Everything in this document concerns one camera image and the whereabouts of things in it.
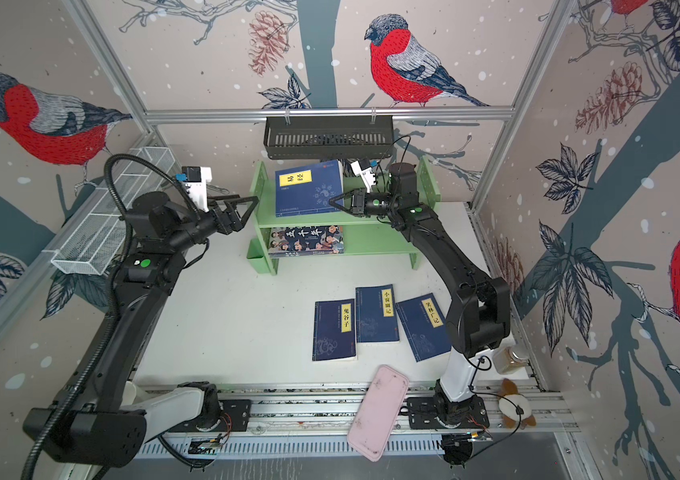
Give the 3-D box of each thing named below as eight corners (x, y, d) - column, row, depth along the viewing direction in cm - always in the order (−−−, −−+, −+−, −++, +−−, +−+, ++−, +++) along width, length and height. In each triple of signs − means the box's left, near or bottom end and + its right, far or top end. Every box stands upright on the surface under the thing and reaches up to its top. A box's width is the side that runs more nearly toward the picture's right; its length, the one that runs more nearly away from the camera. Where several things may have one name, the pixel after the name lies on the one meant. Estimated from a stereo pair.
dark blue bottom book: (311, 360, 84) (310, 358, 82) (315, 302, 95) (315, 299, 94) (355, 360, 84) (355, 358, 82) (354, 302, 95) (354, 299, 94)
